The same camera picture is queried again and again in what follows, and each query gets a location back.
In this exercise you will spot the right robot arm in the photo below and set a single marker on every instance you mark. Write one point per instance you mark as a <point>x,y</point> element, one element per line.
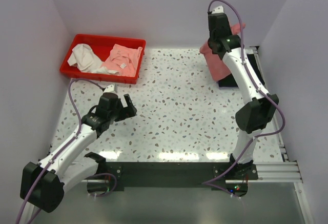
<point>259,105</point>

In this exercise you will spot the red plastic bin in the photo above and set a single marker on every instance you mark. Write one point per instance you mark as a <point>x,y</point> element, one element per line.
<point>101,46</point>

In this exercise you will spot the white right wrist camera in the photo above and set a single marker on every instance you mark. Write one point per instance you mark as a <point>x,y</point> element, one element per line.
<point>217,10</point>

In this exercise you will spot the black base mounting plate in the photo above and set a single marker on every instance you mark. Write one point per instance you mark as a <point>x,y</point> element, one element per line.
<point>120,175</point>

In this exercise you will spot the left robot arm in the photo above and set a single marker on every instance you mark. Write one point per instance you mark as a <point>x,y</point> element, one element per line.
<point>45,183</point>

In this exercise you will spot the light pink t-shirt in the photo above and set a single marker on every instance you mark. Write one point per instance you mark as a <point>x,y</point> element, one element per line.
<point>123,60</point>

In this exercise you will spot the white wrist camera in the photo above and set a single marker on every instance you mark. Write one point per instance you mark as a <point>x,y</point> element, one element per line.
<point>217,10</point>
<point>112,88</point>

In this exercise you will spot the dusty red t-shirt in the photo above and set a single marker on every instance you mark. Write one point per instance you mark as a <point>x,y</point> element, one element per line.
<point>216,66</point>

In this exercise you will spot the aluminium frame rail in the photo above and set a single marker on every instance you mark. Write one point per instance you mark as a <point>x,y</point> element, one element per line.
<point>182,116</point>

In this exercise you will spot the black folded t-shirt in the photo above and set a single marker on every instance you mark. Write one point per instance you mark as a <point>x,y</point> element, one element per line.
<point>229,81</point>

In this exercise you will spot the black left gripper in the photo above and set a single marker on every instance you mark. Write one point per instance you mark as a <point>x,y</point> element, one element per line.
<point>126,112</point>

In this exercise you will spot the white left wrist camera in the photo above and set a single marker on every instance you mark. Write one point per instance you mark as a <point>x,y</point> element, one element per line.
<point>112,88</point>

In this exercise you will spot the white t-shirt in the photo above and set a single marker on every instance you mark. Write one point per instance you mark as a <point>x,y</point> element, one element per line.
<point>83,57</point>

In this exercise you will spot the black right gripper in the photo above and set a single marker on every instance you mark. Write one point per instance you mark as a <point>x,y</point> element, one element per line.
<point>228,26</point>

